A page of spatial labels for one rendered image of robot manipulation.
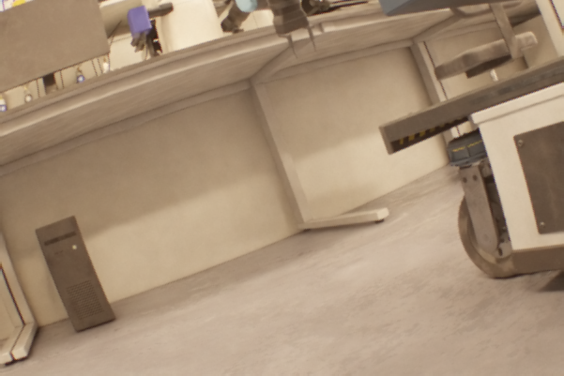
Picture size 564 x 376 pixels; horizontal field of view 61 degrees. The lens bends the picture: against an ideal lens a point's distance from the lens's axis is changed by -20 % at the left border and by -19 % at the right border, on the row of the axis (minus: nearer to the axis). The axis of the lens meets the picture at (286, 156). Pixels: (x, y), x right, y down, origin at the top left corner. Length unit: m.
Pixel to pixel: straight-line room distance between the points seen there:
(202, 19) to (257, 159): 0.98
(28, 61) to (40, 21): 0.18
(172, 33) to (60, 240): 0.81
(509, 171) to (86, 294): 1.53
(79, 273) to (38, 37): 0.90
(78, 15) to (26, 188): 0.82
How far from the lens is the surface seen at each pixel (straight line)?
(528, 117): 0.69
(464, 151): 0.87
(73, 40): 2.09
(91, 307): 1.94
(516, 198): 0.74
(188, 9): 1.87
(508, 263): 0.92
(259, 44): 1.88
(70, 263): 1.93
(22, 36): 2.12
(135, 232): 2.48
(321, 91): 2.86
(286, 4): 1.30
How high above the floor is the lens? 0.31
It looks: 1 degrees up
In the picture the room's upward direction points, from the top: 20 degrees counter-clockwise
